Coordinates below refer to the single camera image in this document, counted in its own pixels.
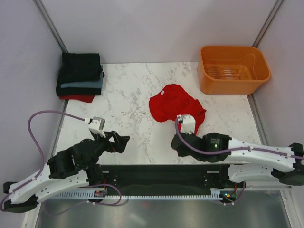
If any aluminium frame rail right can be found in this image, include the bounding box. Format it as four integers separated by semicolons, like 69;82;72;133
252;0;285;48

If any folded dark red t shirt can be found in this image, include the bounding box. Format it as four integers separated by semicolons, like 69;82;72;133
59;95;95;103

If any white slotted cable duct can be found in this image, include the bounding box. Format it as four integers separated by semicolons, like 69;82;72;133
52;189;233;200

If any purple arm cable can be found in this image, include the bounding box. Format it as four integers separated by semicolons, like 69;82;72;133
0;111;122;216
174;118;304;207

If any aluminium frame post left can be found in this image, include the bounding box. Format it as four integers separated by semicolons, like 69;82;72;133
33;0;68;53

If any orange plastic basket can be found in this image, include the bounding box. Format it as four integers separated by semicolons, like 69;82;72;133
197;46;271;95

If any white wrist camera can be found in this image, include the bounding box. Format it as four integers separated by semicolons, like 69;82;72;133
177;114;196;134
88;117;106;138

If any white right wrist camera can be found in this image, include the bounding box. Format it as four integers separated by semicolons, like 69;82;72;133
177;114;196;134

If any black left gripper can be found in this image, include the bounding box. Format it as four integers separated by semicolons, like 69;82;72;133
84;129;130;169

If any bright red t shirt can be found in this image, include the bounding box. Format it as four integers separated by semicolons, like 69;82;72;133
149;84;206;134

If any folded black t shirt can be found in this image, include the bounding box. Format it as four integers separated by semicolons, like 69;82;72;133
58;53;102;83
56;82;102;96

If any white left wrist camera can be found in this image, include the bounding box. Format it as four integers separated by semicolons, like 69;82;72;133
88;117;106;138

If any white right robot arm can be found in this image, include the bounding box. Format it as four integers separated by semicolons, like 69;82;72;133
171;133;304;187

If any folded grey t shirt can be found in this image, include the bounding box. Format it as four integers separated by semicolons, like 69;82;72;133
60;72;105;89

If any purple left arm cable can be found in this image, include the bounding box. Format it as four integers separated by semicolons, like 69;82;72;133
0;111;122;216

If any folded black t shirt top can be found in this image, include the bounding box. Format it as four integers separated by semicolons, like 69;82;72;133
58;53;102;83

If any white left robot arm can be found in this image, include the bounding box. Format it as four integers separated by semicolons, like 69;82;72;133
0;131;130;213

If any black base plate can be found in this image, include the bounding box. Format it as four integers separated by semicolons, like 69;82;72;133
102;164;243;195

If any folded black t shirt lower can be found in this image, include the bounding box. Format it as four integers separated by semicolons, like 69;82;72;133
56;82;102;96

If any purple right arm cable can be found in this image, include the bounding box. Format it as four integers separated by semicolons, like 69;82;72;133
174;118;304;207

